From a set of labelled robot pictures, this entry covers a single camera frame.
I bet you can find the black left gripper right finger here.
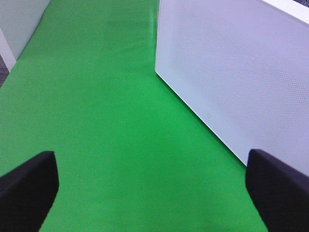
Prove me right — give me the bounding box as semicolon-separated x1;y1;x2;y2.
245;149;309;232

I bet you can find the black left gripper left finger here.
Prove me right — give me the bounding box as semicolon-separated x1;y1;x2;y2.
0;151;59;232

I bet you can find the white microwave door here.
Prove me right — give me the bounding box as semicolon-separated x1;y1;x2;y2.
155;0;309;174

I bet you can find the green table cloth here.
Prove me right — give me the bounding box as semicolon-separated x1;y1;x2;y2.
0;0;266;232

